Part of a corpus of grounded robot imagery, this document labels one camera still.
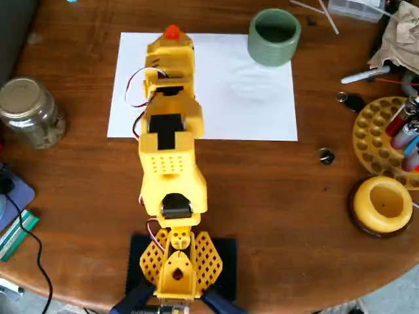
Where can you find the black base mat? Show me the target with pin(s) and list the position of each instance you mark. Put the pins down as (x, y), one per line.
(229, 261)

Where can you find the yellow round holder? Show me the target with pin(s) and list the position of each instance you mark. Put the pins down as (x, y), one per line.
(383, 202)

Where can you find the tiny black clip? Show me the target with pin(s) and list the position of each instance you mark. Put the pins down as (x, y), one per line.
(311, 22)

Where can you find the glass jar with gold lid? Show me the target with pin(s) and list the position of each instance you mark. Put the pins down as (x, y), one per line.
(27, 111)

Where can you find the green ribbed ceramic cup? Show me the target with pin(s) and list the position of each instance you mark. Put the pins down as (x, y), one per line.
(273, 49)

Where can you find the white device with black button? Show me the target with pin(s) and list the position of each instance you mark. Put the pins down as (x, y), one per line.
(8, 289)

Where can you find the green and white box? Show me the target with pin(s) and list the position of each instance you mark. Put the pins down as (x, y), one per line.
(16, 233)

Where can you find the purple notebook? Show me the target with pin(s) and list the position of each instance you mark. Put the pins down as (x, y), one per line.
(18, 196)

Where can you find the pink lighter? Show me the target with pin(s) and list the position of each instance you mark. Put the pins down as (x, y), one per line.
(404, 137)

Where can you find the short white stick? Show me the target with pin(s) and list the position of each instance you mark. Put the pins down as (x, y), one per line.
(307, 6)

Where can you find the yellow round dimpled tray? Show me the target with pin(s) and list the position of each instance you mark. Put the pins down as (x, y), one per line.
(370, 137)

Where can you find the white paper sheet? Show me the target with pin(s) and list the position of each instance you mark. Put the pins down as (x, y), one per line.
(245, 104)

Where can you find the orange plastic object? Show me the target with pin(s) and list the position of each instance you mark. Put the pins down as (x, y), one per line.
(171, 32)

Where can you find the long white stick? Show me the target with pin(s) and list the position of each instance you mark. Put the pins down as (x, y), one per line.
(329, 18)

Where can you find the small black metal clip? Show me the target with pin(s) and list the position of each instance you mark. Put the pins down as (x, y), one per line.
(326, 156)

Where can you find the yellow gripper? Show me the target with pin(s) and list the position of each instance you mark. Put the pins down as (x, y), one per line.
(170, 49)

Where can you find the white marker pen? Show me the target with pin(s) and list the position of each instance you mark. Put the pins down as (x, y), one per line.
(363, 76)

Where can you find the blue clamp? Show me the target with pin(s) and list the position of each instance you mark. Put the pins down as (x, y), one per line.
(222, 302)
(134, 299)

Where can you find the blue lighter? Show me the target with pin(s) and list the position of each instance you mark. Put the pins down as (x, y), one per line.
(412, 147)

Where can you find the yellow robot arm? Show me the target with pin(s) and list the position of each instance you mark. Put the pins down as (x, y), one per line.
(171, 173)

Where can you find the red lighter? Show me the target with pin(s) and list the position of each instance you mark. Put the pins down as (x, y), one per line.
(396, 122)

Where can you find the crumpled brown paper bag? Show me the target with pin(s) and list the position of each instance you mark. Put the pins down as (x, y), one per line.
(401, 39)

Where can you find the clear plastic box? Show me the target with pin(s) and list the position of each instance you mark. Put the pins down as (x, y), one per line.
(355, 10)

